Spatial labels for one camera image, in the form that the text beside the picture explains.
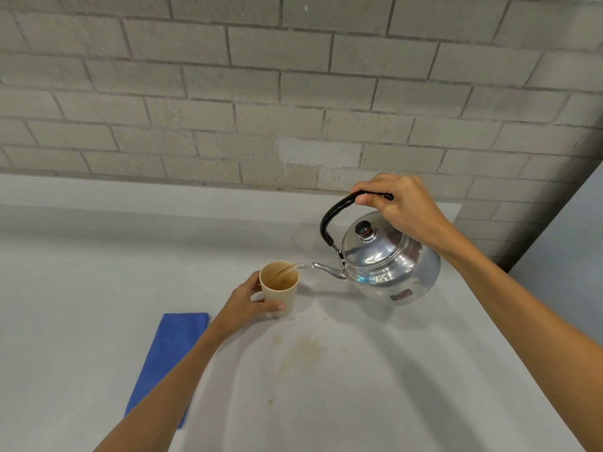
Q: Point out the person's left hand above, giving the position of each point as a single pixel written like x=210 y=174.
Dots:
x=235 y=310

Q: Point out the person's right hand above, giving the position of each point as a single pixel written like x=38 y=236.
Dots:
x=410 y=209

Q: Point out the person's right thumb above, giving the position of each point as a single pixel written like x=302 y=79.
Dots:
x=372 y=200

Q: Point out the person's left thumb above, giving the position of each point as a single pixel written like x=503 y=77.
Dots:
x=269 y=307

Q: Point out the beige cup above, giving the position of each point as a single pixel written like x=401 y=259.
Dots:
x=282 y=294

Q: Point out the silver metal kettle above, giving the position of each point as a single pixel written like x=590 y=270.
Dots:
x=400 y=277

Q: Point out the person's left forearm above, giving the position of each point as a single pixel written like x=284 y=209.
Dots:
x=165 y=390

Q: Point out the person's right forearm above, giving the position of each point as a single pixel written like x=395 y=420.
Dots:
x=532 y=334

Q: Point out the silver kettle lid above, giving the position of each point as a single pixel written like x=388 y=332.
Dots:
x=372 y=244

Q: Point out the blue folded cloth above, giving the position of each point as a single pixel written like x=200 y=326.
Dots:
x=162 y=362

